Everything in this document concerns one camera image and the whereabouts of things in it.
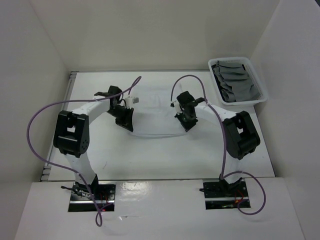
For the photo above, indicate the grey skirts in basket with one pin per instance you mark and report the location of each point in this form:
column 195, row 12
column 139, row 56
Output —
column 234, row 82

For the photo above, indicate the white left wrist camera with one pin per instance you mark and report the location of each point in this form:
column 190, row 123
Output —
column 130, row 101

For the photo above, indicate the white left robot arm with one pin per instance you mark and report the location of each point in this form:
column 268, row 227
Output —
column 72, row 134

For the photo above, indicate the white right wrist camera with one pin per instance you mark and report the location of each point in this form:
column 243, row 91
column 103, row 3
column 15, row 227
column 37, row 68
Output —
column 176, row 105

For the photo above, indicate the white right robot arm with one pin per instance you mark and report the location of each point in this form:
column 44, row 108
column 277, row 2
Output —
column 239, row 134

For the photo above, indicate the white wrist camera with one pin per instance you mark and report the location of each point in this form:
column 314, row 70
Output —
column 130, row 101
column 176, row 105

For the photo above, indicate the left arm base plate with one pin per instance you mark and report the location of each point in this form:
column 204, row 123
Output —
column 81, row 201

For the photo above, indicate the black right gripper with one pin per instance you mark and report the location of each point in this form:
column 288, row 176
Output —
column 187, row 126

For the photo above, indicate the white skirt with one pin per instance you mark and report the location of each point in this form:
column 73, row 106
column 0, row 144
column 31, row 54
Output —
column 153, row 116

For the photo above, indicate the white plastic basket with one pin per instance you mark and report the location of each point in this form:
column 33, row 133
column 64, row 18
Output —
column 250, row 69

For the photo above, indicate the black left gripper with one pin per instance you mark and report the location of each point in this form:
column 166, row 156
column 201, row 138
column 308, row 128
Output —
column 126, row 122

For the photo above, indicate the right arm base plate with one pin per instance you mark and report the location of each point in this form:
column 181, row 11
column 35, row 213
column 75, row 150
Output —
column 218, row 194

